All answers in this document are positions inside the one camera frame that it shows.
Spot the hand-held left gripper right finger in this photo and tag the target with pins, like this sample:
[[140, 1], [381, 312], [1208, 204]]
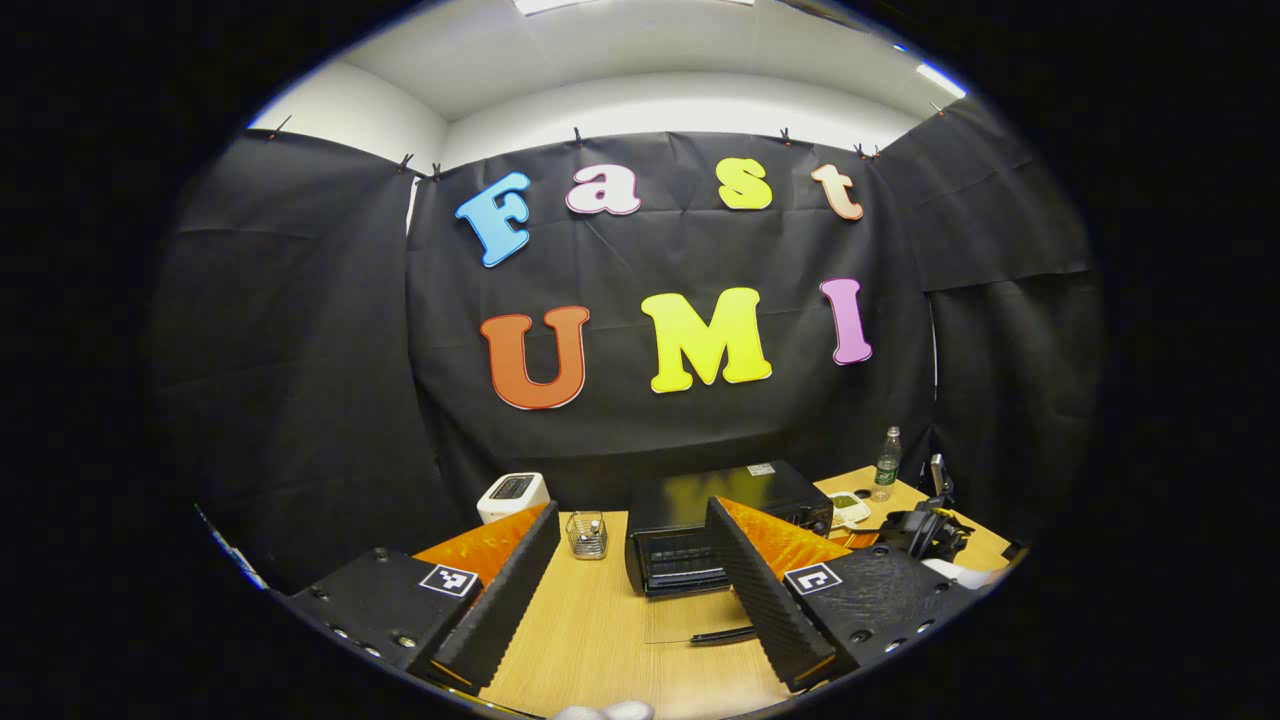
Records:
[[760, 600]]

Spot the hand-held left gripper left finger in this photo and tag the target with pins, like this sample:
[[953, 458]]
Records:
[[505, 605]]

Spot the black electric oven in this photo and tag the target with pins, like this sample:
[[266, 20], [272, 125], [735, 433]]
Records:
[[690, 500]]

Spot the clear plastic water bottle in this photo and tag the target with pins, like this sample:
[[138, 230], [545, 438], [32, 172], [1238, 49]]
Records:
[[886, 470]]

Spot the white divided plate with grains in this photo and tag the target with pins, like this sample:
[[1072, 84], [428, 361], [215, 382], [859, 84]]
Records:
[[848, 506]]

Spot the white toaster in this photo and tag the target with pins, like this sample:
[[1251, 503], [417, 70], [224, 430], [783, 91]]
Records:
[[512, 495]]

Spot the black backdrop cloth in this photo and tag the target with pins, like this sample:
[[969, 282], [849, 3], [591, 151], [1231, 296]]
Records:
[[650, 430]]

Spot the ceiling light panel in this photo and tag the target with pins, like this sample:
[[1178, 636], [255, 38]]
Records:
[[942, 80], [555, 5]]

